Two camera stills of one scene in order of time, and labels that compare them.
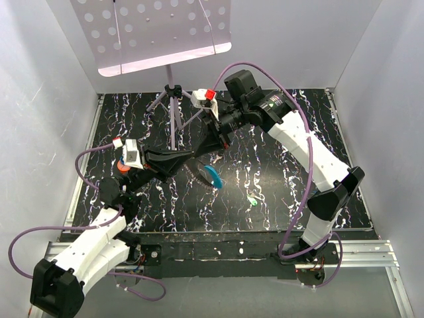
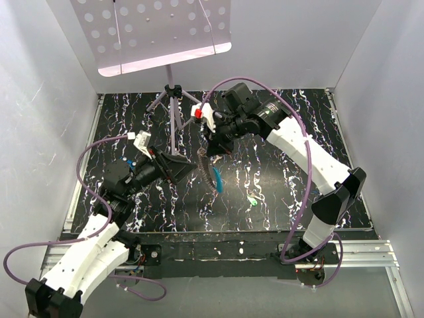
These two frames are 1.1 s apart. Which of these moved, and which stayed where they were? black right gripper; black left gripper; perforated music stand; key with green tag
Moved: black right gripper
Stayed: black left gripper; key with green tag; perforated music stand
